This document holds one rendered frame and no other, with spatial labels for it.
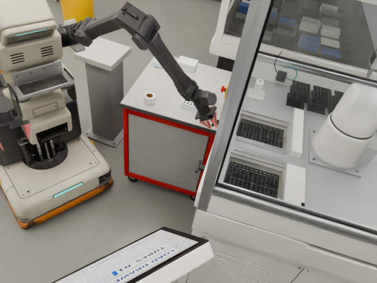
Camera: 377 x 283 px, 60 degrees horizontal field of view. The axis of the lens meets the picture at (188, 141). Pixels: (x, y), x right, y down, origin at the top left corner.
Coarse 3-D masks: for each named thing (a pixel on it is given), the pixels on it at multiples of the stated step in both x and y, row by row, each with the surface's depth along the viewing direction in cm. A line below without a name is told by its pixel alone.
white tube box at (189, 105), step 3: (183, 99) 188; (183, 102) 187; (186, 102) 187; (189, 102) 187; (192, 102) 188; (183, 105) 187; (186, 105) 186; (189, 105) 185; (192, 105) 186; (183, 108) 188; (186, 108) 188; (189, 108) 187; (192, 108) 186; (195, 108) 186; (192, 111) 188; (195, 111) 187
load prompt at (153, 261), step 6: (168, 252) 85; (174, 252) 84; (156, 258) 84; (162, 258) 82; (144, 264) 82; (150, 264) 81; (132, 270) 81; (138, 270) 80; (144, 270) 79; (120, 276) 80; (126, 276) 79; (132, 276) 78; (108, 282) 79; (114, 282) 78; (120, 282) 76
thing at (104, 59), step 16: (96, 48) 222; (112, 48) 224; (128, 48) 227; (96, 64) 212; (112, 64) 211; (96, 80) 228; (112, 80) 227; (96, 96) 238; (112, 96) 236; (96, 112) 250; (112, 112) 245; (96, 128) 262; (112, 128) 256; (112, 144) 262
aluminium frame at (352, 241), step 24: (264, 0) 65; (264, 24) 70; (240, 48) 73; (240, 72) 78; (240, 96) 82; (216, 144) 96; (216, 168) 103; (216, 192) 111; (240, 192) 109; (240, 216) 116; (264, 216) 112; (288, 216) 109; (312, 216) 107; (312, 240) 114; (336, 240) 110; (360, 240) 107
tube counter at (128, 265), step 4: (128, 264) 86; (120, 268) 86; (124, 268) 85; (128, 268) 84; (112, 272) 85; (116, 272) 84; (120, 272) 83; (104, 276) 84; (108, 276) 83; (112, 276) 82; (96, 280) 83; (100, 280) 82; (104, 280) 81
